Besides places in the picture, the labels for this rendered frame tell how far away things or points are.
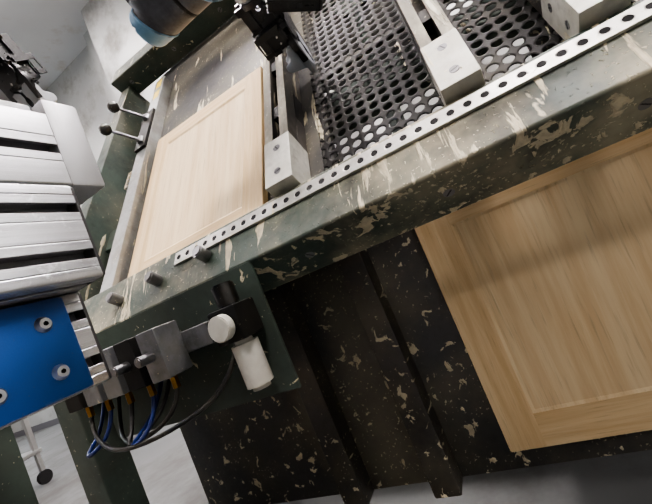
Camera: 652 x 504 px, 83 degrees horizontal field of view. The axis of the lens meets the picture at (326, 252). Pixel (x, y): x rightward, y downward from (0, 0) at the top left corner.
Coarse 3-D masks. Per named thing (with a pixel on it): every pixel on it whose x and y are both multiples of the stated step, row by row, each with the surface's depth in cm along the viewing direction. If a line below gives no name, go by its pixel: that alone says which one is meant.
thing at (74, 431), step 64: (384, 256) 84; (320, 320) 91; (384, 320) 79; (448, 320) 80; (320, 384) 88; (384, 384) 87; (448, 384) 81; (192, 448) 112; (256, 448) 103; (320, 448) 95; (384, 448) 89; (448, 448) 81; (576, 448) 73; (640, 448) 69
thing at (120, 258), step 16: (160, 96) 136; (160, 112) 133; (160, 128) 129; (144, 160) 117; (144, 176) 114; (128, 192) 111; (144, 192) 112; (128, 208) 106; (128, 224) 102; (128, 240) 100; (112, 256) 98; (128, 256) 98; (112, 272) 94; (128, 272) 96
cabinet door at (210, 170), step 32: (224, 96) 110; (256, 96) 99; (192, 128) 113; (224, 128) 101; (256, 128) 91; (160, 160) 114; (192, 160) 103; (224, 160) 93; (256, 160) 85; (160, 192) 105; (192, 192) 95; (224, 192) 87; (256, 192) 79; (160, 224) 97; (192, 224) 88; (224, 224) 80; (160, 256) 89
